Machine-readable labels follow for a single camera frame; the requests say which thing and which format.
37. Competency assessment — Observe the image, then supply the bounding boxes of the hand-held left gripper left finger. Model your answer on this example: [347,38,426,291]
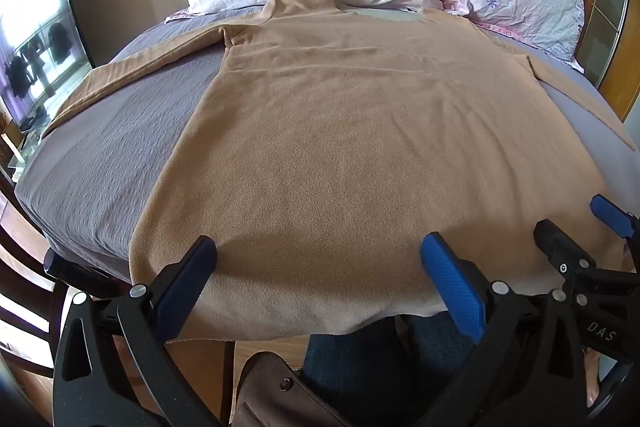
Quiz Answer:
[52,234,236,427]

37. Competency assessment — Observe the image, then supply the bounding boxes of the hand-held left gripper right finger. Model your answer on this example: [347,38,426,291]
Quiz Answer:
[415,232,587,427]

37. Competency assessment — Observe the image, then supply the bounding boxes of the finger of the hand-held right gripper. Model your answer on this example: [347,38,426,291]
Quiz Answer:
[533,219,597,281]
[590,194,640,241]

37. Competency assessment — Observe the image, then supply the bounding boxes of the tan long-sleeved shirt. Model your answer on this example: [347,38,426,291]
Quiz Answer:
[44,0,638,345]

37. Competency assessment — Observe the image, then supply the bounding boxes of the person's blue jeans legs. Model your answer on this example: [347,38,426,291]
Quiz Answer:
[300,309,473,427]

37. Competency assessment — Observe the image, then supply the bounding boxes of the brown leather bag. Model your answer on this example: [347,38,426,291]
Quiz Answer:
[235,351,351,427]

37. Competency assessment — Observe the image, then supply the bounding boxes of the dark wooden chair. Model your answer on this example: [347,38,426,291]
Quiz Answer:
[0,167,132,380]

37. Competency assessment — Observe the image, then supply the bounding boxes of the grey bed sheet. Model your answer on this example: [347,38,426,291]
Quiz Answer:
[14,4,638,285]

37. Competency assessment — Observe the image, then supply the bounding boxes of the wooden headboard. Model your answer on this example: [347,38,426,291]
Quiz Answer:
[517,0,640,124]

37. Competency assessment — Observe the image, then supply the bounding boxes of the glass television stand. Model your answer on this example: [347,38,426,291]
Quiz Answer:
[0,119,51,180]

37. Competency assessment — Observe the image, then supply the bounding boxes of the flat screen television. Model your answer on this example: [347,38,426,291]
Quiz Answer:
[0,0,93,134]

